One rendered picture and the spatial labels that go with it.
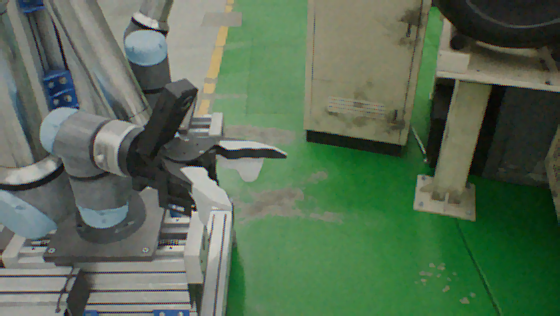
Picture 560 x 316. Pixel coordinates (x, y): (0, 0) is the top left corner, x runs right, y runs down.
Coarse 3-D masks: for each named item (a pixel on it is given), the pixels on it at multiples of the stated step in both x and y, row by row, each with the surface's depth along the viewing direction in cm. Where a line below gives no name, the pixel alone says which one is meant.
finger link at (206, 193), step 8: (184, 168) 58; (192, 168) 58; (200, 168) 58; (192, 176) 56; (200, 176) 56; (200, 184) 55; (208, 184) 55; (216, 184) 55; (200, 192) 54; (208, 192) 54; (216, 192) 53; (224, 192) 53; (200, 200) 56; (208, 200) 54; (216, 200) 53; (224, 200) 53; (200, 208) 57; (208, 208) 55; (224, 208) 53; (232, 208) 53; (200, 216) 57; (208, 216) 56
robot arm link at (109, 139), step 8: (104, 128) 65; (112, 128) 65; (120, 128) 64; (128, 128) 65; (96, 136) 64; (104, 136) 64; (112, 136) 64; (120, 136) 63; (96, 144) 64; (104, 144) 64; (112, 144) 63; (120, 144) 63; (96, 152) 64; (104, 152) 64; (112, 152) 63; (96, 160) 65; (104, 160) 65; (112, 160) 64; (104, 168) 66; (112, 168) 65
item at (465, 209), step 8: (424, 176) 232; (424, 184) 230; (416, 192) 224; (424, 192) 224; (472, 192) 224; (416, 200) 219; (424, 200) 219; (432, 200) 218; (464, 200) 219; (472, 200) 219; (416, 208) 215; (424, 208) 215; (432, 208) 215; (440, 208) 215; (448, 208) 215; (456, 208) 215; (464, 208) 215; (472, 208) 215; (456, 216) 211; (464, 216) 210; (472, 216) 210
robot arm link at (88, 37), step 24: (48, 0) 71; (72, 0) 71; (72, 24) 72; (96, 24) 73; (72, 48) 74; (96, 48) 74; (120, 48) 78; (96, 72) 75; (120, 72) 77; (96, 96) 78; (120, 96) 77; (120, 120) 78; (144, 120) 80
